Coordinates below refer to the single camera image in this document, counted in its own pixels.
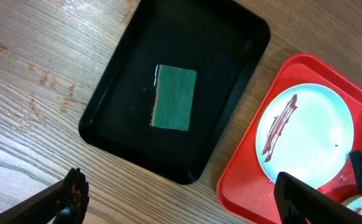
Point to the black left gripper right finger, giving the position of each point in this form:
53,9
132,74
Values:
299,203

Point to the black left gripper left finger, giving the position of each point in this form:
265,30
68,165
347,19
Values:
64,202

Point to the green yellow sponge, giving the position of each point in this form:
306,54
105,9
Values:
174,91

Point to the red serving tray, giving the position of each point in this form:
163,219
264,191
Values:
243,189

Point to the black water tray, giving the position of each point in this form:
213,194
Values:
221,40

